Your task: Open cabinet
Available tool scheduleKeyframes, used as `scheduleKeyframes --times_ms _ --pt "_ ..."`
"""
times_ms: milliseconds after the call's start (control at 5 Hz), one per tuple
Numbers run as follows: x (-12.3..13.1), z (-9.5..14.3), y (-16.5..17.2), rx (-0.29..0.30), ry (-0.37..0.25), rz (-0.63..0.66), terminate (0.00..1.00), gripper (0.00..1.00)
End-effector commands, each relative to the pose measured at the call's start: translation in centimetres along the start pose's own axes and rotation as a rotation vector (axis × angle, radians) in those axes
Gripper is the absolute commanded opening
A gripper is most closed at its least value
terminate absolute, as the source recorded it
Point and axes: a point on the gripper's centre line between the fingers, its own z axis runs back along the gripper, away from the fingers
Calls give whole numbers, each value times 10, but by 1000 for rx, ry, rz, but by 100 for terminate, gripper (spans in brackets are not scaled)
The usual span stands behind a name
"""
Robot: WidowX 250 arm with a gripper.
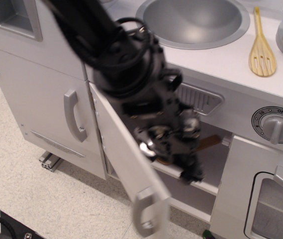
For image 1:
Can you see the silver fridge door handle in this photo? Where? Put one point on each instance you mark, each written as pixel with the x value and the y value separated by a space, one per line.
pixel 70 100

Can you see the silver fridge emblem badge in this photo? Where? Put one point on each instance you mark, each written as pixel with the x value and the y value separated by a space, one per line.
pixel 58 145

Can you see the white toy fridge door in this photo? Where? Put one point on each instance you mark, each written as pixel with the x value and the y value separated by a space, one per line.
pixel 35 94

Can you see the green toy on floor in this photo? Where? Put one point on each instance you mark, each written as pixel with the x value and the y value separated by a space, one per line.
pixel 207 235

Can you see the silver vent grille panel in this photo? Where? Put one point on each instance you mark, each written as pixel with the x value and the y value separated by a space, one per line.
pixel 201 100

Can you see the brown wooden toy knife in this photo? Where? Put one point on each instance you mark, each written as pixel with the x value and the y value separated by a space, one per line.
pixel 203 144

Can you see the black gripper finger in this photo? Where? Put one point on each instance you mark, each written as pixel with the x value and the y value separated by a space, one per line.
pixel 188 178

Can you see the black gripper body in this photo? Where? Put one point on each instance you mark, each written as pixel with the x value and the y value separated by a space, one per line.
pixel 172 146

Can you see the silver round sink basin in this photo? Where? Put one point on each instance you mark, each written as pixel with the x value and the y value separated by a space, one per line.
pixel 195 24

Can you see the white cabinet door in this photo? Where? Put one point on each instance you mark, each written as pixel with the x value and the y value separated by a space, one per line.
pixel 130 164

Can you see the grey timer knob dial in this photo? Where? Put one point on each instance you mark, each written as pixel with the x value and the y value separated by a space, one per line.
pixel 268 123

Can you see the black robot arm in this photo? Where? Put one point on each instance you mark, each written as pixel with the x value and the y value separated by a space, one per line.
pixel 130 71

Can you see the silver cabinet door handle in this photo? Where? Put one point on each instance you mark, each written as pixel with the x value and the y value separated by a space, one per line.
pixel 147 213

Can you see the yellow slotted wooden spatula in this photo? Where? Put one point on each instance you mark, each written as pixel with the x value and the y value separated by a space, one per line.
pixel 262 61

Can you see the toy oven door window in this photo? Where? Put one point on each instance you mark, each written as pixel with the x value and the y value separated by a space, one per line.
pixel 264 219

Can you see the aluminium extrusion rail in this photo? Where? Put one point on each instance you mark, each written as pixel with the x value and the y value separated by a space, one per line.
pixel 50 161

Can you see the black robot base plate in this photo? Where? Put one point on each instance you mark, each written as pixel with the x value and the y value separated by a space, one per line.
pixel 8 225

